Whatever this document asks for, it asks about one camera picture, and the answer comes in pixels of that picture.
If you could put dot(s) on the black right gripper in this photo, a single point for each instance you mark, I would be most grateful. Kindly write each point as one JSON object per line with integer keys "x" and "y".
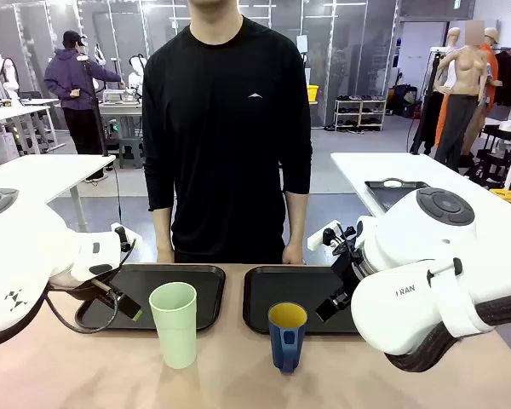
{"x": 348, "y": 272}

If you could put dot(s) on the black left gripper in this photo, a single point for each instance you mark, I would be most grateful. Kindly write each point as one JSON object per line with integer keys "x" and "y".
{"x": 89, "y": 292}

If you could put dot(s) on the pale green plastic cup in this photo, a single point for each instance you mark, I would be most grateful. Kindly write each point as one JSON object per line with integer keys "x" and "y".
{"x": 173, "y": 328}

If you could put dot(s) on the blue mug yellow inside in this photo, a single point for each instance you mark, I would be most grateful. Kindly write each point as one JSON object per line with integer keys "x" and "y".
{"x": 286, "y": 341}

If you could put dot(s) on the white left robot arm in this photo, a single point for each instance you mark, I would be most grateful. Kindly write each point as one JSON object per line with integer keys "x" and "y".
{"x": 21, "y": 255}

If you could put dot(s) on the person's left forearm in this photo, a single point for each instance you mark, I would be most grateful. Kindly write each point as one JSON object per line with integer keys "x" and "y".
{"x": 296, "y": 219}

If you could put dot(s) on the person's right forearm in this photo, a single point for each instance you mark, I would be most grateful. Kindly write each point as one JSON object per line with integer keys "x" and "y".
{"x": 164, "y": 230}

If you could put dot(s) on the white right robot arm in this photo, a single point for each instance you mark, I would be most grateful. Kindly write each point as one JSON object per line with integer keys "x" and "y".
{"x": 409, "y": 298}

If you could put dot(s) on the person's right hand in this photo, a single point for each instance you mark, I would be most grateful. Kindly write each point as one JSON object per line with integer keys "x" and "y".
{"x": 166, "y": 256}

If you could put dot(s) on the person's left hand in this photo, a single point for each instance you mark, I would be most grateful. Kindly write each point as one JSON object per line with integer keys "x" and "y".
{"x": 293, "y": 255}

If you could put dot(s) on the black plastic tray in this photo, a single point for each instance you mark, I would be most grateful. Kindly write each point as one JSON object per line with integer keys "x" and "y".
{"x": 174, "y": 274}
{"x": 289, "y": 285}

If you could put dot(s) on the white power strip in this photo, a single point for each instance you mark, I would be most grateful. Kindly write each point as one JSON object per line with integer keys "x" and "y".
{"x": 319, "y": 239}

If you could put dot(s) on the white table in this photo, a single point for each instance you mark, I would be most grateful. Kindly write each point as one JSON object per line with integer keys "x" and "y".
{"x": 38, "y": 174}
{"x": 409, "y": 170}

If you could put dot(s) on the white shoe rack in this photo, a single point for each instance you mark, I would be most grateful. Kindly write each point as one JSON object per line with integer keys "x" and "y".
{"x": 359, "y": 113}

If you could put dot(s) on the grey equipment workbench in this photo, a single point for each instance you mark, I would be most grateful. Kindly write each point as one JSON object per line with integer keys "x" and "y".
{"x": 121, "y": 106}

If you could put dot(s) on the person torso black shirt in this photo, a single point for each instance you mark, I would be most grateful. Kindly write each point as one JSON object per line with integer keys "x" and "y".
{"x": 225, "y": 128}

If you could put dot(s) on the yellow bin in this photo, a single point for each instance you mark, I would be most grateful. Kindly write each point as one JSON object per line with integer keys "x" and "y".
{"x": 312, "y": 93}

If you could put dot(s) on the black bag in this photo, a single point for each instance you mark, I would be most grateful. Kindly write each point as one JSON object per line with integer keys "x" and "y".
{"x": 405, "y": 102}

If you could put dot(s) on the white background desk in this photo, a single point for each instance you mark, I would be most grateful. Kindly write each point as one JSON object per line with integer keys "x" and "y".
{"x": 13, "y": 113}

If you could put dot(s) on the person in purple hoodie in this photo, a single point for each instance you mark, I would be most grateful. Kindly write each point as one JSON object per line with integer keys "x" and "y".
{"x": 78, "y": 85}

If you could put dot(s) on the beige mannequin grey trousers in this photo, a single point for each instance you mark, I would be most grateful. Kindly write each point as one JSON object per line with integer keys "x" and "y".
{"x": 466, "y": 85}

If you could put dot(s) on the white mannequin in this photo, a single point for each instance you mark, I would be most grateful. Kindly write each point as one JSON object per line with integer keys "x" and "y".
{"x": 452, "y": 55}

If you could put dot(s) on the mannequin in orange clothes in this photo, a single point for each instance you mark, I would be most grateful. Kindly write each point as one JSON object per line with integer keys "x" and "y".
{"x": 490, "y": 64}

